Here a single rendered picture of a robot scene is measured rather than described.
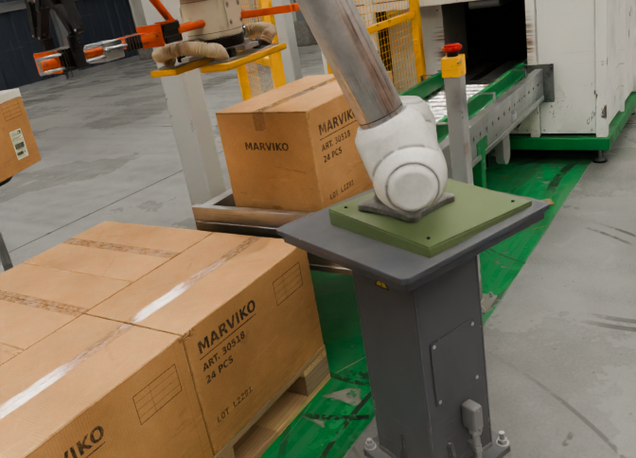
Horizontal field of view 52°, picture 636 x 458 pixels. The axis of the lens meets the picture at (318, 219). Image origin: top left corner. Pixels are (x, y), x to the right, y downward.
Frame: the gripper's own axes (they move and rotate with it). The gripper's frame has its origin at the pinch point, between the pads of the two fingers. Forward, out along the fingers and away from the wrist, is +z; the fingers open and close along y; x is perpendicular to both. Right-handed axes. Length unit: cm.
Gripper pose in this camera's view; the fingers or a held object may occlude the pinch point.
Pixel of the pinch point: (64, 56)
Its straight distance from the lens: 168.8
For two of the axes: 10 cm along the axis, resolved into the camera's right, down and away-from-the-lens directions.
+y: -8.7, -0.4, 4.9
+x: -4.7, 3.9, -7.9
